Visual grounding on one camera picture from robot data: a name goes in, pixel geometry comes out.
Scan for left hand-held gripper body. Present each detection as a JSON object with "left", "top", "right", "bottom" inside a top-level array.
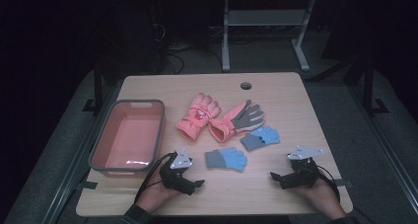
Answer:
[{"left": 159, "top": 148, "right": 198, "bottom": 196}]

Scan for pink plastic basin grey rim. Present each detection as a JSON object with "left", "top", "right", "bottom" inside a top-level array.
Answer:
[{"left": 88, "top": 99, "right": 166, "bottom": 179}]

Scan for black metal stand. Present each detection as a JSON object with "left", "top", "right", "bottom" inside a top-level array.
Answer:
[
  {"left": 82, "top": 57, "right": 114, "bottom": 116},
  {"left": 341, "top": 50, "right": 390, "bottom": 117}
]

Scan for white metal stand frame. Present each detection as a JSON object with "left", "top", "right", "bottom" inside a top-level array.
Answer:
[{"left": 221, "top": 0, "right": 317, "bottom": 73}]

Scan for pink glove with grey palm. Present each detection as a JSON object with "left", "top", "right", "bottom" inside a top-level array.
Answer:
[{"left": 208, "top": 99, "right": 265, "bottom": 143}]

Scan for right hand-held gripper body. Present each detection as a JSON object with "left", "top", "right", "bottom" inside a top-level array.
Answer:
[{"left": 281, "top": 145, "right": 325, "bottom": 189}]

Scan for aluminium rail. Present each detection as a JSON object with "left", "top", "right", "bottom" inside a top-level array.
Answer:
[
  {"left": 40, "top": 82, "right": 121, "bottom": 224},
  {"left": 347, "top": 84, "right": 418, "bottom": 215}
]

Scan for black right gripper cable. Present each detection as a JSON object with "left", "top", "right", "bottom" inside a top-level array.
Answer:
[{"left": 312, "top": 164, "right": 376, "bottom": 224}]

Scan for blue knit glove with dots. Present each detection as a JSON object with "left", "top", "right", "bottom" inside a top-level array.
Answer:
[{"left": 240, "top": 125, "right": 281, "bottom": 152}]

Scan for person's left hand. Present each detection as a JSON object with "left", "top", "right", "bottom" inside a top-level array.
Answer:
[{"left": 135, "top": 163, "right": 182, "bottom": 214}]

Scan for black tape tab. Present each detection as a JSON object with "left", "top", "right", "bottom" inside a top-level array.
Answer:
[
  {"left": 334, "top": 178, "right": 355, "bottom": 189},
  {"left": 75, "top": 181, "right": 99, "bottom": 191}
]

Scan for plain blue knit glove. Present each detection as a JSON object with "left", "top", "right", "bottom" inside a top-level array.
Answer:
[{"left": 204, "top": 146, "right": 248, "bottom": 173}]

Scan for pink glove with printed back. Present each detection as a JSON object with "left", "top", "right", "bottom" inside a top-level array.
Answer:
[{"left": 175, "top": 92, "right": 222, "bottom": 142}]

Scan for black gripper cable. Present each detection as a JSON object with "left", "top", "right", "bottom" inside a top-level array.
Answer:
[
  {"left": 312, "top": 164, "right": 376, "bottom": 224},
  {"left": 132, "top": 151, "right": 178, "bottom": 205}
]

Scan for person's right hand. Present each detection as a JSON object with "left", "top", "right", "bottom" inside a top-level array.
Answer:
[{"left": 290, "top": 169, "right": 348, "bottom": 220}]

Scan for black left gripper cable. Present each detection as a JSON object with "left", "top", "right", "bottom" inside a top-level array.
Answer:
[{"left": 132, "top": 151, "right": 178, "bottom": 205}]

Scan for black floor cables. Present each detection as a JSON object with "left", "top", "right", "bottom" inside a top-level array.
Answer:
[{"left": 162, "top": 23, "right": 225, "bottom": 75}]

